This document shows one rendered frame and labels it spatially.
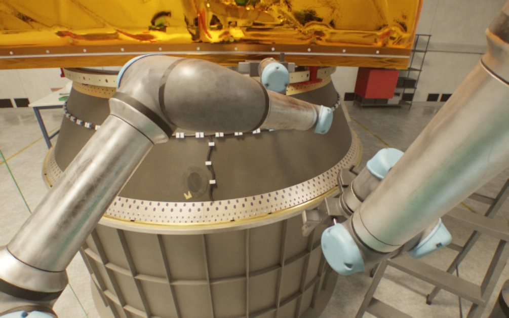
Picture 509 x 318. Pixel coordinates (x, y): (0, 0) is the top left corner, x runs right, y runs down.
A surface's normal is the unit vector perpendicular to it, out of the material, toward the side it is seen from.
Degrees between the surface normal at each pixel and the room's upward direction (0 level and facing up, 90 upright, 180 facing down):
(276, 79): 90
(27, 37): 130
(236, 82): 49
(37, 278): 58
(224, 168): 62
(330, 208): 24
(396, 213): 99
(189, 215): 43
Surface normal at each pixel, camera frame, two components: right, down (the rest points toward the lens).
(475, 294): 0.01, -0.88
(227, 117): 0.35, 0.64
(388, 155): 0.18, -0.61
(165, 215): -0.01, -0.33
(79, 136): -0.47, -0.07
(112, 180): 0.80, 0.27
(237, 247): 0.25, 0.46
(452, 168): -0.69, 0.46
